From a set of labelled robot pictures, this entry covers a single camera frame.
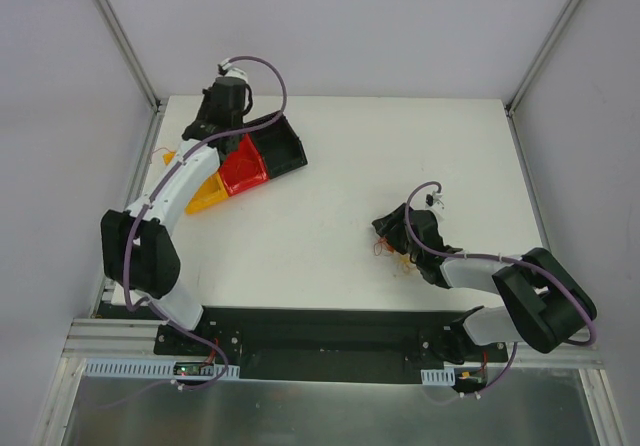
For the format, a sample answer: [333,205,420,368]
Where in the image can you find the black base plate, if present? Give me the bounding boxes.
[94,303,516,385]

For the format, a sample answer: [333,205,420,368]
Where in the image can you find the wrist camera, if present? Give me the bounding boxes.
[425,191,445,214]
[217,60,249,83]

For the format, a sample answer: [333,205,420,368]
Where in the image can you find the black plastic bin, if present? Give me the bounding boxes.
[249,115,308,180]

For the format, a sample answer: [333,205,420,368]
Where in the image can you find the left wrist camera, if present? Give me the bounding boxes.
[217,60,249,83]

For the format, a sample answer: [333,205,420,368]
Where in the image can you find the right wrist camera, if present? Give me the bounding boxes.
[425,191,445,214]

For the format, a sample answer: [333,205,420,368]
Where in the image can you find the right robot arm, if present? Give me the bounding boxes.
[372,203,597,363]

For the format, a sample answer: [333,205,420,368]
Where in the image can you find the red plastic bin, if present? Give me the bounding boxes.
[218,135,269,196]

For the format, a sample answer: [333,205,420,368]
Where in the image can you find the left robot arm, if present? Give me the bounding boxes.
[100,72,252,355]

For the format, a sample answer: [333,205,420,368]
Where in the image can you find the yellow plastic bin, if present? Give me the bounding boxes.
[185,172,229,215]

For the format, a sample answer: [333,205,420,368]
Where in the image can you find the orange red cables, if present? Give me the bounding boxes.
[373,235,421,275]

